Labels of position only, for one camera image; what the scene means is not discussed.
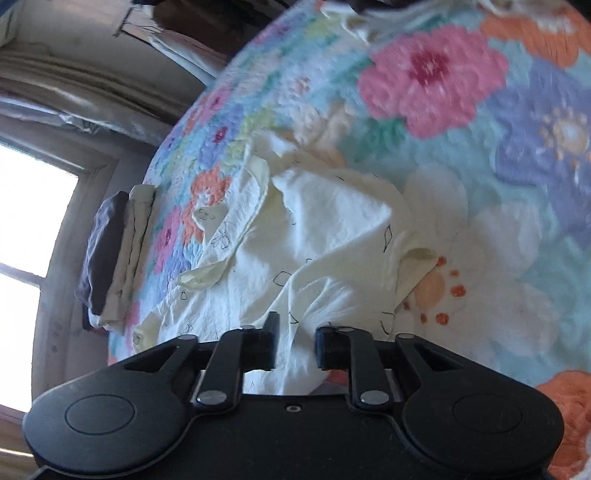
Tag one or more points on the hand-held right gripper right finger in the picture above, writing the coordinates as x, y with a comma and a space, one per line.
323, 346

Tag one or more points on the folded cream cloth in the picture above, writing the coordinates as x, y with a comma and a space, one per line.
129, 258

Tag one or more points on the white crumpled cloth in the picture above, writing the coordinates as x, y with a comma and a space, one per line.
406, 11

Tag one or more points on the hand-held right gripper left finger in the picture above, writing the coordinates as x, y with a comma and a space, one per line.
270, 339

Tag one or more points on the folded grey cloth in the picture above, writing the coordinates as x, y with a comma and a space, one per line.
102, 251

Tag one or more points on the window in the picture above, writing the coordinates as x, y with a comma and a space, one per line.
27, 277

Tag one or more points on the floral blanket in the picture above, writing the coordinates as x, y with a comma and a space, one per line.
461, 138

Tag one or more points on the cream printed garment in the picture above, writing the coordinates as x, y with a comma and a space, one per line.
323, 230

